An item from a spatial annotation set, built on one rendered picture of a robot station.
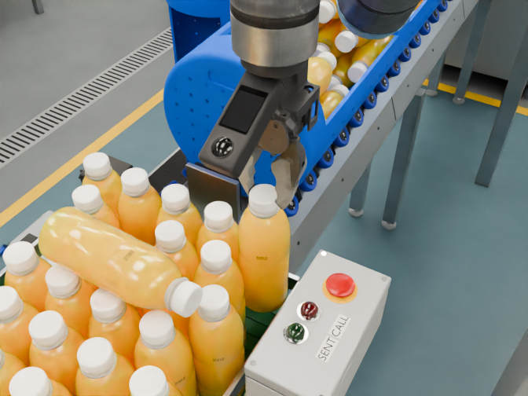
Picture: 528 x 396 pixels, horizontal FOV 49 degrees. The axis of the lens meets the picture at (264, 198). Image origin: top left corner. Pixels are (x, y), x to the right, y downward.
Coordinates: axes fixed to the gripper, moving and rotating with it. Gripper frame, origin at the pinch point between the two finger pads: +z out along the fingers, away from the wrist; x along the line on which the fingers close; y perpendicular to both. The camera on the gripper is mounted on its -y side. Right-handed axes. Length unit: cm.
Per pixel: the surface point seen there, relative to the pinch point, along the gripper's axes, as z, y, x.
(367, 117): 24, 55, 5
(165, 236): 6.0, -7.4, 10.9
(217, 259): 5.9, -7.5, 2.6
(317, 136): 5.3, 21.3, 2.3
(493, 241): 117, 129, -29
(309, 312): 5.8, -9.0, -11.2
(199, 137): 11.3, 17.9, 23.0
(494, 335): 117, 86, -40
